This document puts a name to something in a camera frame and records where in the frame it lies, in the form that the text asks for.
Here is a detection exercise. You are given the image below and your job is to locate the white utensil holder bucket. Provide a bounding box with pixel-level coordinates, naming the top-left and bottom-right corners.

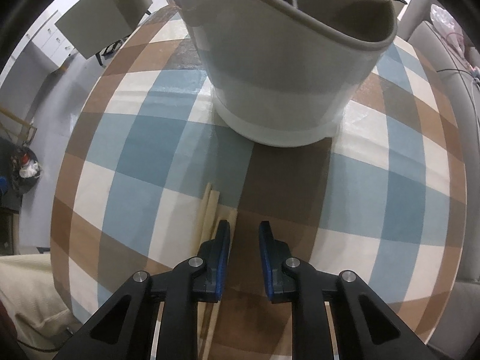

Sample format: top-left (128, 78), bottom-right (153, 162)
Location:
top-left (169, 0), bottom-right (397, 147)

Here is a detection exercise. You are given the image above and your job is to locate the wooden chopstick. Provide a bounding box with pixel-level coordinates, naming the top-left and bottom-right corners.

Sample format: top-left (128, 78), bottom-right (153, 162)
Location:
top-left (192, 183), bottom-right (220, 254)
top-left (198, 209), bottom-right (239, 360)

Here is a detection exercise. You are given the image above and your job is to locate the grey sofa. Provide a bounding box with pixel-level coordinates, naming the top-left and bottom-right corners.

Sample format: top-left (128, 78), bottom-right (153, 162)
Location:
top-left (399, 0), bottom-right (479, 359)

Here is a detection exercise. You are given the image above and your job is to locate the checkered tablecloth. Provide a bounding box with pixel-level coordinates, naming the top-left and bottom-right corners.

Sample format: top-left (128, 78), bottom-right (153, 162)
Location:
top-left (50, 7), bottom-right (466, 359)

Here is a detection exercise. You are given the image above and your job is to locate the beige armchair near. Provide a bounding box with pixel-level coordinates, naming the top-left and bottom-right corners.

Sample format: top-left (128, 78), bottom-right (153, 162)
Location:
top-left (55, 0), bottom-right (153, 64)

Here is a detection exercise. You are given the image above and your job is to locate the white drawer cabinet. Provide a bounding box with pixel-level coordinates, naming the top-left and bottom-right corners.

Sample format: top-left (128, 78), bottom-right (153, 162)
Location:
top-left (1, 10), bottom-right (74, 81)

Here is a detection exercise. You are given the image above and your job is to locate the white plastic bag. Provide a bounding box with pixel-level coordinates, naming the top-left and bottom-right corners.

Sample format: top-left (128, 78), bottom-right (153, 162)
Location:
top-left (430, 4), bottom-right (465, 47)

